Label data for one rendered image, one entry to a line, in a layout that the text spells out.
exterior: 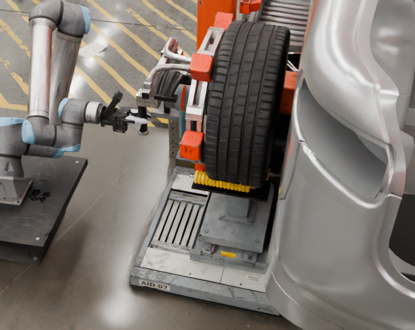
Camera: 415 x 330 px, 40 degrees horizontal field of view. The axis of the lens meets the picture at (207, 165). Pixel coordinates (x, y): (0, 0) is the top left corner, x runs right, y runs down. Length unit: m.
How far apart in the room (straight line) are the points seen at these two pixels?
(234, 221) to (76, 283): 0.80
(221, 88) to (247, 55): 0.15
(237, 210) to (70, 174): 0.84
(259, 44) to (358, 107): 1.05
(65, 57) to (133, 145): 1.00
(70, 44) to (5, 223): 0.85
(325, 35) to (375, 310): 0.64
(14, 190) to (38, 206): 0.13
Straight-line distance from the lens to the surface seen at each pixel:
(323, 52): 1.18
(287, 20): 4.34
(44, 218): 2.67
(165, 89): 2.14
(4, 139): 2.71
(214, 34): 2.29
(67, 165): 2.91
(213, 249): 2.65
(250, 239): 2.63
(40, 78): 2.42
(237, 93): 2.02
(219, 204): 2.77
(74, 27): 2.61
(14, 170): 2.71
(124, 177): 3.25
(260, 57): 2.06
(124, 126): 2.31
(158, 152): 3.40
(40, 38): 2.50
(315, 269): 1.39
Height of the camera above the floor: 2.19
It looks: 41 degrees down
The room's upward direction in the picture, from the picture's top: 3 degrees clockwise
